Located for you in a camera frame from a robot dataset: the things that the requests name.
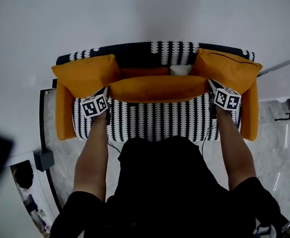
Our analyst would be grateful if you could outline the long orange cushion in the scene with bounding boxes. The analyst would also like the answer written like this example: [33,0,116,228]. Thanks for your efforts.
[108,75,210,104]

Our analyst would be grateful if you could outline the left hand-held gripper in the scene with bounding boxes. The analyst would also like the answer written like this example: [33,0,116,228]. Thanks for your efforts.
[79,87,111,125]

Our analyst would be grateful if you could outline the person's black clothing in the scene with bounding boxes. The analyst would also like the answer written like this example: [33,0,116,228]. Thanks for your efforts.
[50,135,283,238]

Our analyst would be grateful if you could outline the black lumpy object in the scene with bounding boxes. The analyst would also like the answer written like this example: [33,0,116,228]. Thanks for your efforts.
[14,161,34,190]

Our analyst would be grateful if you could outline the patterned sofa seat orange arms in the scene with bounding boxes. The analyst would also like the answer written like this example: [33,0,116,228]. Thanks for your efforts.
[55,41,260,143]

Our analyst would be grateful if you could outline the white cabinet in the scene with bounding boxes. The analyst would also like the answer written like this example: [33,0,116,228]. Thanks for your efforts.
[256,58,290,103]

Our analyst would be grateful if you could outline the person's right forearm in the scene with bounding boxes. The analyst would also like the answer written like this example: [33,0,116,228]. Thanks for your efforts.
[215,106,258,192]

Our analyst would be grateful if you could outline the thin black cable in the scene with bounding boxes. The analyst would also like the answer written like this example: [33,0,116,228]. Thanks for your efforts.
[106,124,122,154]
[201,119,218,158]

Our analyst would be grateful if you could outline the dark orange cushion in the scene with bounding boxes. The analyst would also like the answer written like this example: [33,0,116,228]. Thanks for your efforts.
[121,66,171,79]

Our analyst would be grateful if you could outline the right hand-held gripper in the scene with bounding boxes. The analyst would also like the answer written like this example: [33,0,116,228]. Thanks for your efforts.
[208,78,242,112]

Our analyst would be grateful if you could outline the square orange cushion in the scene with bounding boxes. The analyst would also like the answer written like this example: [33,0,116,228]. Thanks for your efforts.
[51,54,122,100]
[191,48,263,96]

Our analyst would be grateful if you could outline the person's left forearm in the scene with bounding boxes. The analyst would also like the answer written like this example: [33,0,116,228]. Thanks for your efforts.
[72,110,110,203]

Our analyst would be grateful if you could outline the grey box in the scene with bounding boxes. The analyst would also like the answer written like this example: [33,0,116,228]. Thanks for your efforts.
[33,149,55,173]

